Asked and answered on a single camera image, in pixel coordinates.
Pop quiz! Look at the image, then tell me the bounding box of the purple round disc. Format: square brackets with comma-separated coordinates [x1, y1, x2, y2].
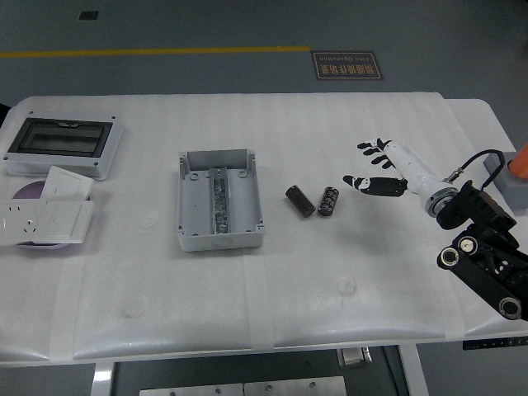
[11, 180, 69, 252]

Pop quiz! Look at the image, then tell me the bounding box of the white socket panel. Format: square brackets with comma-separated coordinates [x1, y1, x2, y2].
[0, 200, 49, 248]

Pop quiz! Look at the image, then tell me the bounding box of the grey block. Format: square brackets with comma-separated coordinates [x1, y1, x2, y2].
[484, 151, 528, 212]

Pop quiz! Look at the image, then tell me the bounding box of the black floor sign orange text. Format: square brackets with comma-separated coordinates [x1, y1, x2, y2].
[309, 50, 385, 83]

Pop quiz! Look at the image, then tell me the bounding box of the white switch panel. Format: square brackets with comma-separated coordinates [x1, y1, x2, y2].
[40, 165, 95, 202]
[31, 200, 95, 244]

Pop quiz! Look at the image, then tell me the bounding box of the grey box dark window lid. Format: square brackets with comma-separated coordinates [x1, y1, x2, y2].
[2, 110, 125, 182]

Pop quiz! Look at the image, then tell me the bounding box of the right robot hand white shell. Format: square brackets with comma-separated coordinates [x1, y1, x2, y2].
[342, 138, 457, 204]

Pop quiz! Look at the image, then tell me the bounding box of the white table leg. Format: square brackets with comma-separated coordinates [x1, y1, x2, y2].
[91, 362, 117, 396]
[398, 344, 430, 396]

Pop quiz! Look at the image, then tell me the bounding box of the white foam mat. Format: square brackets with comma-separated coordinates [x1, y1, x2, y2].
[0, 92, 528, 365]

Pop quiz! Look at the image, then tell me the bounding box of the black table control panel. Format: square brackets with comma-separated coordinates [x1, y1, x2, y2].
[461, 336, 528, 351]

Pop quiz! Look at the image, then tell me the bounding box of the black battery silver print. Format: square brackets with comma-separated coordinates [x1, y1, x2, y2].
[316, 186, 340, 218]

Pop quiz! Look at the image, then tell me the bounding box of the silver metal bracket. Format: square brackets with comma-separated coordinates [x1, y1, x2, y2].
[336, 347, 373, 369]

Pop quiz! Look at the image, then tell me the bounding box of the grey metal plate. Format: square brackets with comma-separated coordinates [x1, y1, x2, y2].
[139, 383, 244, 396]

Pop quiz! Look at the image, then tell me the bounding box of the orange cone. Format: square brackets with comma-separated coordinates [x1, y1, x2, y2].
[509, 142, 528, 179]

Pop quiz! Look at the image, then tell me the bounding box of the white tape strip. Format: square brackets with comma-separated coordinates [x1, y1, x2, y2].
[48, 259, 86, 362]

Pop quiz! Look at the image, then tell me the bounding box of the metal mounting rail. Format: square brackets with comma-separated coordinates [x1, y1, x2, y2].
[209, 167, 231, 235]

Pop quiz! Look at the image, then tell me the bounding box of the grey open junction box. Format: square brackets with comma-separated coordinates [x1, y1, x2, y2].
[176, 148, 266, 252]

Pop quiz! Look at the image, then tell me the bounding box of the dark brown smooth battery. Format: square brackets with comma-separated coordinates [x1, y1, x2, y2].
[284, 185, 317, 219]

